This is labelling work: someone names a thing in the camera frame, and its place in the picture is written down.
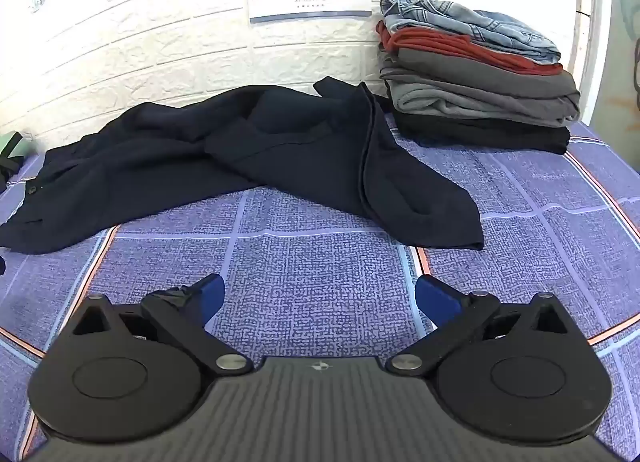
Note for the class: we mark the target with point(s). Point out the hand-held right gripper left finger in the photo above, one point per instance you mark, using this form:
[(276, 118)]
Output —
[(210, 294)]

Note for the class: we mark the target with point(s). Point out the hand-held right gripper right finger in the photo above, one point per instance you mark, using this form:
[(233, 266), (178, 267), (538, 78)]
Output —
[(440, 302)]

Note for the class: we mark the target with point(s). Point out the dark navy pants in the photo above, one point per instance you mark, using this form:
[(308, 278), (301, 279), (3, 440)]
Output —
[(280, 151)]

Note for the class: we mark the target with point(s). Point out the blue checked bedsheet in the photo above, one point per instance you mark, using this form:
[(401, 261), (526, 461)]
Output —
[(320, 267)]

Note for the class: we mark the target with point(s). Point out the folded black garment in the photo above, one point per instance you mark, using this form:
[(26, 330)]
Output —
[(480, 134)]

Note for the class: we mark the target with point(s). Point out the folded light grey garment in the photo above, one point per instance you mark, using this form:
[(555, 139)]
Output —
[(450, 101)]

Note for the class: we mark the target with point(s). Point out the green bag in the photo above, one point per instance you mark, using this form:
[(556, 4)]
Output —
[(11, 154)]

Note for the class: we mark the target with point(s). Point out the folded red garment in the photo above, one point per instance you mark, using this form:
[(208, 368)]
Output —
[(430, 44)]

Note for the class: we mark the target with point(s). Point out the folded blue denim jeans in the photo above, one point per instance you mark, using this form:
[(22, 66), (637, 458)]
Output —
[(480, 26)]

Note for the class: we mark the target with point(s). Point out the white vertical pole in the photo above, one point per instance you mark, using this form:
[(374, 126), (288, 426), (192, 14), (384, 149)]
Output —
[(586, 31)]

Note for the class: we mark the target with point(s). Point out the pale wall sticker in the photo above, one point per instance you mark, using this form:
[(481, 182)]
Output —
[(629, 31)]

